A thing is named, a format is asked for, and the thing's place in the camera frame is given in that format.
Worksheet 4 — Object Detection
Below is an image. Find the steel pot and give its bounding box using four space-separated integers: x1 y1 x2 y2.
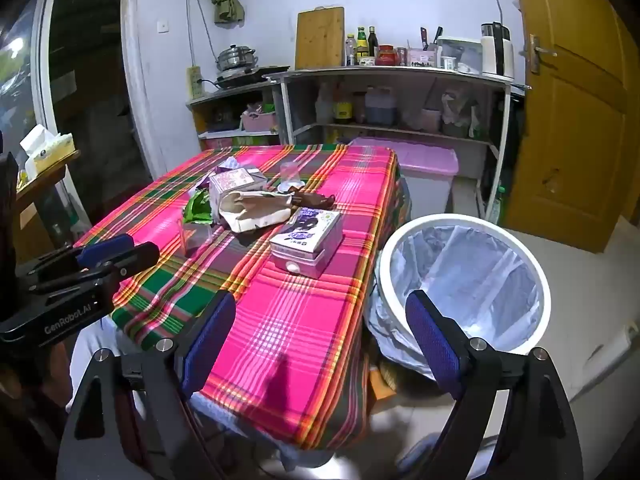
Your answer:
216 45 258 72

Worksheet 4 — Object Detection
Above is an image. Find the purple plastic jug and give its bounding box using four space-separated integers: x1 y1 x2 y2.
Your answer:
364 87 398 126

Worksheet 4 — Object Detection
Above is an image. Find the wooden cutting board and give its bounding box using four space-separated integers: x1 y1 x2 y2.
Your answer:
295 6 346 70

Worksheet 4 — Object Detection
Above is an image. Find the green wrapper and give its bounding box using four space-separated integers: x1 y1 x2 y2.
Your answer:
182 189 215 225

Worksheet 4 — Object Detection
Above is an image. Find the yellow wooden door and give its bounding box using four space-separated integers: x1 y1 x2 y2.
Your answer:
502 0 640 253

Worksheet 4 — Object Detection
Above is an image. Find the tissue box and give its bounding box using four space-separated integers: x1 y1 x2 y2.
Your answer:
20 124 76 181

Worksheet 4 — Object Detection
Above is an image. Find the white lined waste bin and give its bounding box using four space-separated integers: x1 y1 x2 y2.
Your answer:
365 214 552 381

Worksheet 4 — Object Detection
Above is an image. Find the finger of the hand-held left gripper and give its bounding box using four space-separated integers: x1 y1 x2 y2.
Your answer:
27 234 136 277
30 241 160 295

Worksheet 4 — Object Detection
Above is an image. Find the dark brown wrapper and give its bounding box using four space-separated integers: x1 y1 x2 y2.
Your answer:
287 187 337 211

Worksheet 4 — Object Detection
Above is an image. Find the beige power strip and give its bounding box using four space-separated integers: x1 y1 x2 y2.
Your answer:
186 66 205 101

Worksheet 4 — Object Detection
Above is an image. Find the brown paper bag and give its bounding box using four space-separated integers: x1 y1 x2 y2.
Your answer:
220 190 293 233

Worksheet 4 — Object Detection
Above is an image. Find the small wooden shelf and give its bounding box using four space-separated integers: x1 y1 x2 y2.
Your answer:
187 82 286 153

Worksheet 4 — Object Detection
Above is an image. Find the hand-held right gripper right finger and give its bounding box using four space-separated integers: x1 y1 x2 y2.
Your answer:
405 290 586 480

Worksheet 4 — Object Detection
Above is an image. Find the pink plaid tablecloth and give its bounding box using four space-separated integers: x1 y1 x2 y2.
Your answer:
75 144 411 453

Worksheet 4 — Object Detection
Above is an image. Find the clear plastic bottle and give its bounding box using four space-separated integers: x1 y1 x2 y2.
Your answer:
316 85 335 121

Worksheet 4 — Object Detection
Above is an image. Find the white kitchen shelf unit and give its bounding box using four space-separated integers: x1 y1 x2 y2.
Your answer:
262 65 516 221

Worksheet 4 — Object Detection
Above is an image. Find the clear plastic cup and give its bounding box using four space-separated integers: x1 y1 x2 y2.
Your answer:
279 161 304 186
179 220 213 256

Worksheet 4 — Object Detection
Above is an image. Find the purple printed carton box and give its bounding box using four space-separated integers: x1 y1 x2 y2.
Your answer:
270 207 346 279

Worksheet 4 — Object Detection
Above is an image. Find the crumpled plastic bag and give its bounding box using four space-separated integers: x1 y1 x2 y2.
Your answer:
442 87 481 136

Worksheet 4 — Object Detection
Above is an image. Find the pale pink carton box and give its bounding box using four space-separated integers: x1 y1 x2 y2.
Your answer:
207 167 268 208

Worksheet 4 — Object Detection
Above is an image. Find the metal door handle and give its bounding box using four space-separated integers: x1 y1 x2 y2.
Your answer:
525 35 558 73

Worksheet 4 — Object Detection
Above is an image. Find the pink lidded storage bin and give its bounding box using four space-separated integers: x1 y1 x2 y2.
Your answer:
347 136 460 213

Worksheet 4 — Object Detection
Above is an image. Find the white electric kettle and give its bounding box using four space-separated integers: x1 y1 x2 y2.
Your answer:
481 22 515 78

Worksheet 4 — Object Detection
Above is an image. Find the pink knife holder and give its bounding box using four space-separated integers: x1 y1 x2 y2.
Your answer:
407 46 440 67

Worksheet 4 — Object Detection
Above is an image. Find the wooden side table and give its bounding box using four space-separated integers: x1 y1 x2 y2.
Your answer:
12 150 83 251

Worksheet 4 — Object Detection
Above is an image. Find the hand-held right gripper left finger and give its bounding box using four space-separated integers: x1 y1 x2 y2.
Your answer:
60 290 237 480

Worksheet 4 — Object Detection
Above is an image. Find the black cooktop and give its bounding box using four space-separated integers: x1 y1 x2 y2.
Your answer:
215 65 291 88

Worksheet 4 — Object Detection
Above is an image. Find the yellow label bottle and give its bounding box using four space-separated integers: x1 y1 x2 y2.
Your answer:
334 90 353 123

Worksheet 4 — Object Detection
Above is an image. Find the pink basket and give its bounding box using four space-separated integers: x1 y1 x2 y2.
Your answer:
241 110 278 133

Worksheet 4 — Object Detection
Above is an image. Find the white box appliance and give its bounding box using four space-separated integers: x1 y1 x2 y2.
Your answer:
437 36 483 73

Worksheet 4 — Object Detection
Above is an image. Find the glass door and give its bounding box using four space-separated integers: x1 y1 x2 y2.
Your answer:
0 0 93 241

